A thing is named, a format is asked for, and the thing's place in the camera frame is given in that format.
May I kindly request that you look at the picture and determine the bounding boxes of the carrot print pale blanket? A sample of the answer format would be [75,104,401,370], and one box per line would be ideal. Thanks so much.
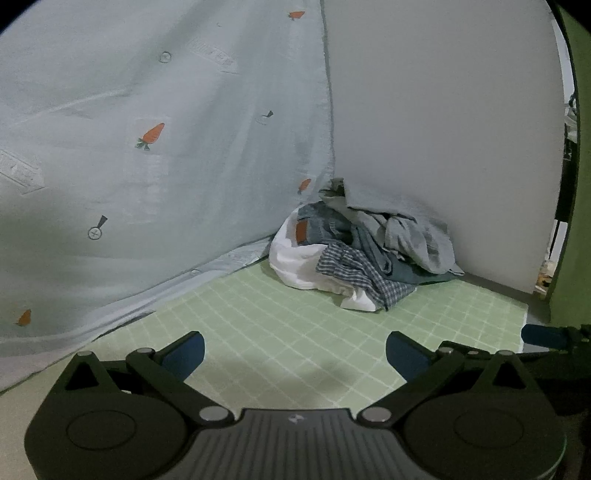
[0,0,336,393]

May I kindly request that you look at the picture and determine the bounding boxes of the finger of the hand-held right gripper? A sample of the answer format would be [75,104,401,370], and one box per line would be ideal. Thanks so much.
[521,323,591,357]

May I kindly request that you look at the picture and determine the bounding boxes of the green grid bed sheet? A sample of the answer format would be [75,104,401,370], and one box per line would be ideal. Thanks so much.
[0,263,530,411]

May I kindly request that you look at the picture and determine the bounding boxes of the blue jeans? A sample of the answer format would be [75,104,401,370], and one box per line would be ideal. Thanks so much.
[295,203,370,246]

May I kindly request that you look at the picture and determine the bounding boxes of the blue checked shirt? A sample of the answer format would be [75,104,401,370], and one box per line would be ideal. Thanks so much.
[316,242,417,311]

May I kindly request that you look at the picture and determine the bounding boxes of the blue-grey garment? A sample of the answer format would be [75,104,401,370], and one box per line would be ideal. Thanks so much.
[351,226,459,285]

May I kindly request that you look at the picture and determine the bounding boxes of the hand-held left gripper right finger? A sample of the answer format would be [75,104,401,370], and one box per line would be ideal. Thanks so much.
[358,330,537,424]

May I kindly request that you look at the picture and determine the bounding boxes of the grey zip hoodie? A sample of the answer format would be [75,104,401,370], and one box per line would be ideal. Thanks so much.
[318,178,465,276]

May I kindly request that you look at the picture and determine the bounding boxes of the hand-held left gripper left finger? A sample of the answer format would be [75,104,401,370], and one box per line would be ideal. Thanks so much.
[62,330,236,426]

